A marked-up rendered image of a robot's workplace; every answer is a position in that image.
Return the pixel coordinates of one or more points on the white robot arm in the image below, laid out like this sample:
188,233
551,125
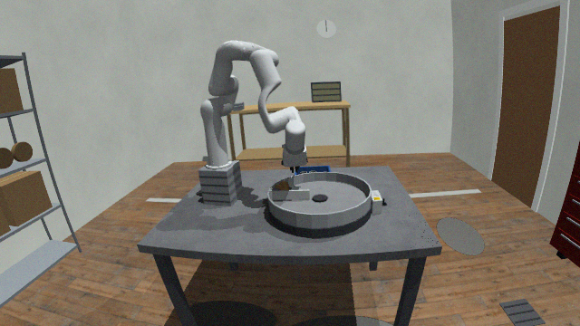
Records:
268,78

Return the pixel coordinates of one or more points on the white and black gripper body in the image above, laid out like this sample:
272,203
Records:
290,160

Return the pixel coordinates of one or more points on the blue crate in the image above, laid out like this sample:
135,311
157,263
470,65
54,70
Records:
315,168

